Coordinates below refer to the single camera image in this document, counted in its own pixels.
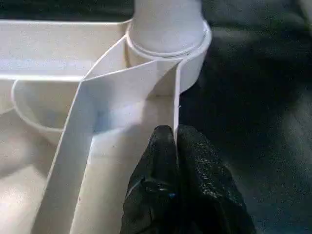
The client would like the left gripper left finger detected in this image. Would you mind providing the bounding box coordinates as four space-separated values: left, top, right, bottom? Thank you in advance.
119 125 181 234

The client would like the white plastic table top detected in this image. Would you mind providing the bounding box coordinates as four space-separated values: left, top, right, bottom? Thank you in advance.
0 19 212 234

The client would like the white plastic table leg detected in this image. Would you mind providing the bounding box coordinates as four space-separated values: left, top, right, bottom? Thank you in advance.
130 0 207 56

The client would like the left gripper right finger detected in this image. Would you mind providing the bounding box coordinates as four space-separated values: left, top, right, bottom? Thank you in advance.
177 124 254 234

